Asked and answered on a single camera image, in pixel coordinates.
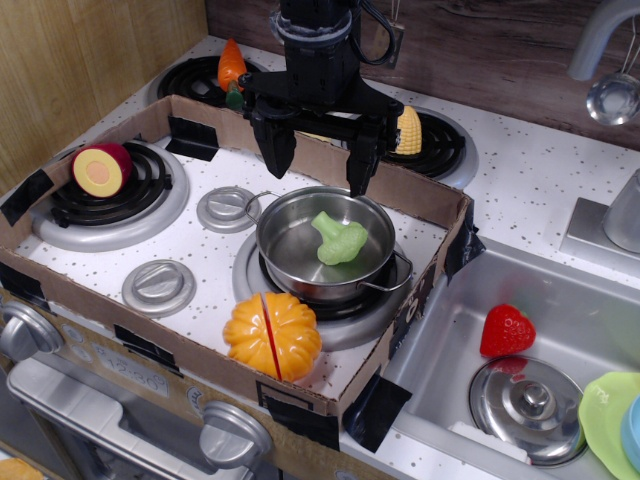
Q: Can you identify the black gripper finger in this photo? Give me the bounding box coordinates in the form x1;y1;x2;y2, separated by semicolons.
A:
346;129;387;198
250;112;297;179

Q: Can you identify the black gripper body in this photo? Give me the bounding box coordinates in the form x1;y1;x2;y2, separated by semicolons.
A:
240;29;403;150

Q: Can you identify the green toy broccoli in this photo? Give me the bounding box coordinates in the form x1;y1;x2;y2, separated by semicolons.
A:
311;211;368;266

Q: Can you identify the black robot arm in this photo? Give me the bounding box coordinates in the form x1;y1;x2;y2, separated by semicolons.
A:
240;1;404;197

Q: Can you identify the stainless steel pot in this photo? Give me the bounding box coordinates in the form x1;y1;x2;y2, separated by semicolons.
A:
245;186;413;303

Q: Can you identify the steel pot lid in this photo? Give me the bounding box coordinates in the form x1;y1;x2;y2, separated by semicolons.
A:
468;355;586;467

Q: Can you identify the yellow toy corn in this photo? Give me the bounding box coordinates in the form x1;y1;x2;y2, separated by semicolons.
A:
393;105;422;156

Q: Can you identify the back right stove burner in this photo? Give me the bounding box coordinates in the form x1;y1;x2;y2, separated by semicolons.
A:
383;107;479;190

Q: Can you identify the stove burner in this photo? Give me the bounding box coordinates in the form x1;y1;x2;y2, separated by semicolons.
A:
146;55;245;113
232;234;413;352
383;107;479;190
32;141;190;253

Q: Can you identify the silver stovetop knob upper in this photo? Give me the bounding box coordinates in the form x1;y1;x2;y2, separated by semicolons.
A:
196;186;262;233

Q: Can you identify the silver stovetop knob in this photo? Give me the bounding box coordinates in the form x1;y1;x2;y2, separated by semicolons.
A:
121;259;197;318
196;186;262;233

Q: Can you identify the orange toy carrot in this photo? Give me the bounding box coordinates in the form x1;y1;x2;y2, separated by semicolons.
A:
217;38;247;110

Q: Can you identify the hanging metal spatula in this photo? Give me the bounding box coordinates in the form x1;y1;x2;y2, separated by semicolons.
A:
371;0;405;69

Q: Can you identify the back left stove burner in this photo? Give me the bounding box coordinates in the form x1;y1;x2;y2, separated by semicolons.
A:
146;55;245;113

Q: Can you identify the front left stove burner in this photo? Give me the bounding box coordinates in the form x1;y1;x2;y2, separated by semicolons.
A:
32;141;190;253

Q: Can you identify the front right stove burner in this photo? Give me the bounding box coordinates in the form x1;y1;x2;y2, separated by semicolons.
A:
232;234;413;352

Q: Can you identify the red yellow toy fruit half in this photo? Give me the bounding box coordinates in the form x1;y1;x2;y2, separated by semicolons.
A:
71;143;133;198

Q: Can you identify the silver stovetop knob lower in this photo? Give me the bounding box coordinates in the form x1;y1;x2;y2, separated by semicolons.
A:
121;259;197;318

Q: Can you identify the orange toy pumpkin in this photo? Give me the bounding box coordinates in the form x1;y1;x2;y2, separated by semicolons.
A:
223;292;322;383

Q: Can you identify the red toy strawberry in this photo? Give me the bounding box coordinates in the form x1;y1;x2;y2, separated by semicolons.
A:
480;304;537;357

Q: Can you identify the hanging steel ladle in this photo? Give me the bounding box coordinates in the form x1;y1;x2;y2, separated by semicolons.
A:
586;17;639;126

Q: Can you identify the cardboard fence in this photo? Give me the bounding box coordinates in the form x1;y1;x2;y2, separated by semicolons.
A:
1;96;483;449

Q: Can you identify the silver faucet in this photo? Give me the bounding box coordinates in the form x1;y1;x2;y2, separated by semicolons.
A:
560;1;639;271

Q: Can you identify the silver sink basin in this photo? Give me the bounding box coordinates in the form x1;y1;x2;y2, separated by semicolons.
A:
384;242;639;479

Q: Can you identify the silver oven knob right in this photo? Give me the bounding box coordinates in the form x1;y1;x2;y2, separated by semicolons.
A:
199;401;273;470

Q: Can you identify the silver oven knob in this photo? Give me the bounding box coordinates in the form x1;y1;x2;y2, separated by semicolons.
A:
1;301;64;362
199;401;273;470

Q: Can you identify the silver oven knob left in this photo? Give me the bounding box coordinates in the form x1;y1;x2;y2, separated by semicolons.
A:
1;301;64;362

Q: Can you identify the green plastic plate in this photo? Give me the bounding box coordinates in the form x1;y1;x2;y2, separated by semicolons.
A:
578;372;639;479

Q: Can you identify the blue plastic bowl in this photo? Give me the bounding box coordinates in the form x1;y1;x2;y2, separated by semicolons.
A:
620;397;640;471

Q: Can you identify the orange toy bottom corner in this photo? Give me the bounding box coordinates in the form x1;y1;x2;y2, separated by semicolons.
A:
0;458;44;480

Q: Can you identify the silver oven door handle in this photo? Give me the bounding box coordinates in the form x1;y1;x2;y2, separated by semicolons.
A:
7;359;253;479

